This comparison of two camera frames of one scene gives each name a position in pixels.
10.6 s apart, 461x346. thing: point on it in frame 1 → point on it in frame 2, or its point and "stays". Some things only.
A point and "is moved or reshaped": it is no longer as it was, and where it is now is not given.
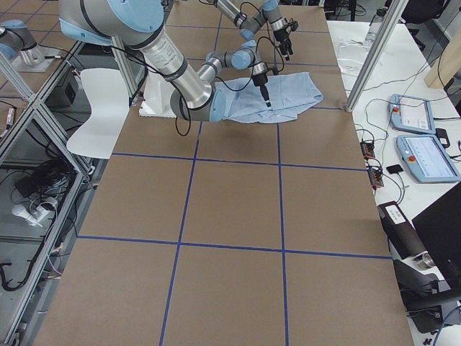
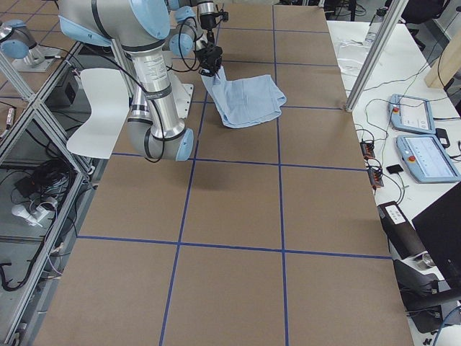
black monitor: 440,225 stays
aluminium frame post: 375,55 stays
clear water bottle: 380,14 stays
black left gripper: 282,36 → 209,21
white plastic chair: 106,92 stays
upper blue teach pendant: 410,114 stays
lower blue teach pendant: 426,159 stays
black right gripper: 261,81 → 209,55
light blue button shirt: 240,100 is moved or reshaped
